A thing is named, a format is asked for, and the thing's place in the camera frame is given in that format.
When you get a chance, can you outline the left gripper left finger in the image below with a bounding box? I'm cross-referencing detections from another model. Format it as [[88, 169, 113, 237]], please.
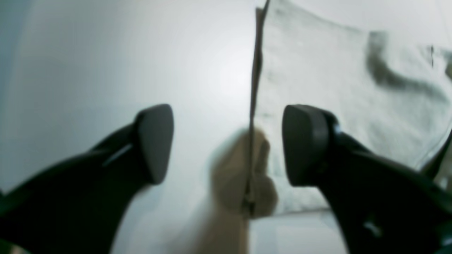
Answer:
[[0, 103, 174, 254]]

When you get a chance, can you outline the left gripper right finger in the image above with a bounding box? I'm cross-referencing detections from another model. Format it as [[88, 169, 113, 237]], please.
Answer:
[[281, 105, 452, 254]]

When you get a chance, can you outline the light grey t-shirt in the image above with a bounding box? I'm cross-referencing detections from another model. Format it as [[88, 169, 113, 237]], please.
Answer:
[[250, 0, 451, 217]]

